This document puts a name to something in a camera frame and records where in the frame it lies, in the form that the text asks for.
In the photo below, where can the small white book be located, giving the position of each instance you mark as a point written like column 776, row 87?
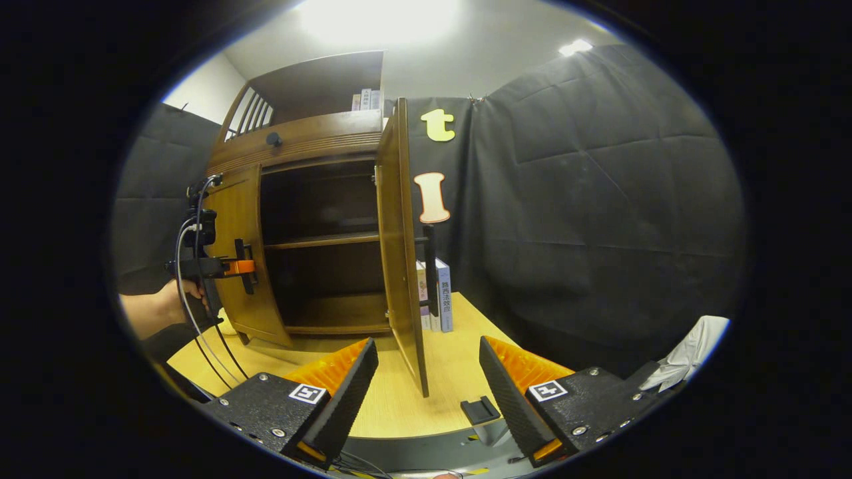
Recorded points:
column 365, row 100

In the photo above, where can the dark spine book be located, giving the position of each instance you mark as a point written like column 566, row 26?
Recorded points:
column 432, row 322

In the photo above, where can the large ceiling light panel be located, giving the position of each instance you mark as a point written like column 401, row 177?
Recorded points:
column 379, row 20

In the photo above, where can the wooden double-door shoe cabinet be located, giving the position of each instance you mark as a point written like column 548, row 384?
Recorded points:
column 326, row 313

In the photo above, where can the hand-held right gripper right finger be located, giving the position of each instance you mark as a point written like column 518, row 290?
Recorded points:
column 509, row 399

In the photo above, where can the small ceiling light panel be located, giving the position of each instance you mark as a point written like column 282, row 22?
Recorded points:
column 575, row 47

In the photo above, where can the white crumpled cloth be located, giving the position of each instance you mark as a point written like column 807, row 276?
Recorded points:
column 692, row 346

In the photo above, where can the wooden cabinet door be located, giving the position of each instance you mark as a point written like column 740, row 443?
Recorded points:
column 399, row 253
column 249, row 199

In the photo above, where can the black backdrop cloth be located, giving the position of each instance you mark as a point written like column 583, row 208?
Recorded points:
column 599, row 233

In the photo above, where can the pink spine book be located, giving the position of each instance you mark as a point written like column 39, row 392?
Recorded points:
column 421, row 293

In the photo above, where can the blue and white book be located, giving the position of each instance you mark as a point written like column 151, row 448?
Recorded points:
column 445, row 293

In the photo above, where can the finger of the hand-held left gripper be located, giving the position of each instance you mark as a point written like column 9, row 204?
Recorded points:
column 239, row 267

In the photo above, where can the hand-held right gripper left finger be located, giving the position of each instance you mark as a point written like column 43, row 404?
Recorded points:
column 349, row 399

